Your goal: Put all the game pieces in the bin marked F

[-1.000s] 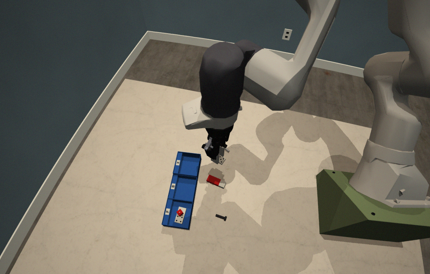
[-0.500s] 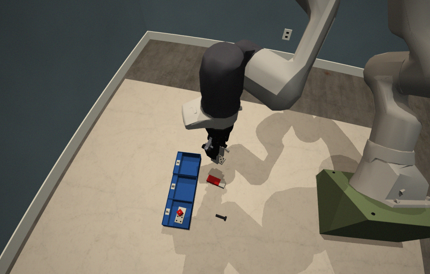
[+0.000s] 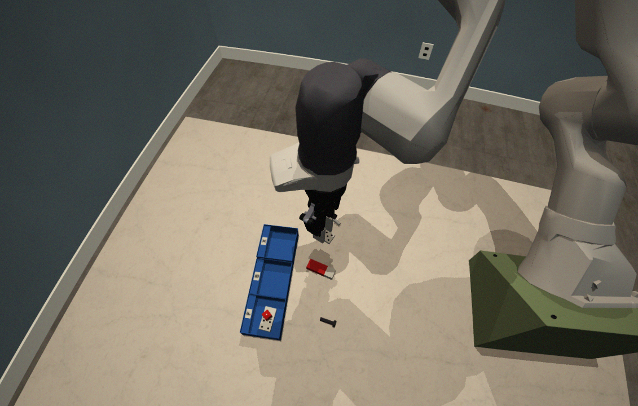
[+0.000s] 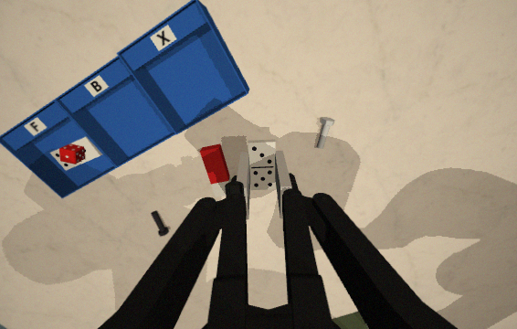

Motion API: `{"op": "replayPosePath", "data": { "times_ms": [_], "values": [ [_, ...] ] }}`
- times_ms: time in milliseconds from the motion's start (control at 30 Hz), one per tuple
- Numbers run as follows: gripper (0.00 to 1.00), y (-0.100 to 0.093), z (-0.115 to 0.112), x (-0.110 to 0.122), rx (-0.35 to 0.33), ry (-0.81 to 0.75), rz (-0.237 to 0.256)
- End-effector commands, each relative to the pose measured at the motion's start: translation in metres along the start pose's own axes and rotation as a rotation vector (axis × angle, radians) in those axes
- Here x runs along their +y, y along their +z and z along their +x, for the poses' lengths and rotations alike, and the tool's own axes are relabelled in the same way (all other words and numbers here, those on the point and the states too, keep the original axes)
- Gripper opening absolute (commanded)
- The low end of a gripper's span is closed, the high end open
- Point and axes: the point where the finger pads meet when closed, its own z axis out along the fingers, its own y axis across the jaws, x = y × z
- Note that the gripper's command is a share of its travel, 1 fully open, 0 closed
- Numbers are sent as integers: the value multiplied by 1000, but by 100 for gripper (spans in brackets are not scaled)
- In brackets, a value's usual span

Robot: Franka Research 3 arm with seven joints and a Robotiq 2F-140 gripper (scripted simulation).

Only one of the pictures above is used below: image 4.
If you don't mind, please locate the white domino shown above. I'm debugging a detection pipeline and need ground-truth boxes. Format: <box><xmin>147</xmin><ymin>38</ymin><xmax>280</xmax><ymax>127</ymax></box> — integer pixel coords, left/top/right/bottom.
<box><xmin>248</xmin><ymin>139</ymin><xmax>276</xmax><ymax>190</ymax></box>
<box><xmin>51</xmin><ymin>137</ymin><xmax>102</xmax><ymax>170</ymax></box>

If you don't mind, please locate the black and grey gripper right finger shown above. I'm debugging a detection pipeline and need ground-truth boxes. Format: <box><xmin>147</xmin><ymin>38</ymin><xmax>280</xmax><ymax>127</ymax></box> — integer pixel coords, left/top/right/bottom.
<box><xmin>275</xmin><ymin>151</ymin><xmax>458</xmax><ymax>329</ymax></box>

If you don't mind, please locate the blue bin rack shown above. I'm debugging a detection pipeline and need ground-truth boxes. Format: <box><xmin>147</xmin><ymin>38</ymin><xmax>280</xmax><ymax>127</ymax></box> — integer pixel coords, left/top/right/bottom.
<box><xmin>0</xmin><ymin>0</ymin><xmax>250</xmax><ymax>198</ymax></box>

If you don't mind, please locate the red and white eraser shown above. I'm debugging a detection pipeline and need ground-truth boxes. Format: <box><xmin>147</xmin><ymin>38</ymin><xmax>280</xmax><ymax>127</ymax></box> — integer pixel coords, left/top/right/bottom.
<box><xmin>200</xmin><ymin>144</ymin><xmax>231</xmax><ymax>197</ymax></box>

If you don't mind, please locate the red die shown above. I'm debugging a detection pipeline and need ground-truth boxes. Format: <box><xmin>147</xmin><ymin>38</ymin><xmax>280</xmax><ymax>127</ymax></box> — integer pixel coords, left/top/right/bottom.
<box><xmin>59</xmin><ymin>143</ymin><xmax>85</xmax><ymax>165</ymax></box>

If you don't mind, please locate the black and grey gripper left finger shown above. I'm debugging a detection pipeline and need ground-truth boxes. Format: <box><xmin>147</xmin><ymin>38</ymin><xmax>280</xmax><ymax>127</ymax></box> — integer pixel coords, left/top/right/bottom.
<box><xmin>98</xmin><ymin>152</ymin><xmax>250</xmax><ymax>329</ymax></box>

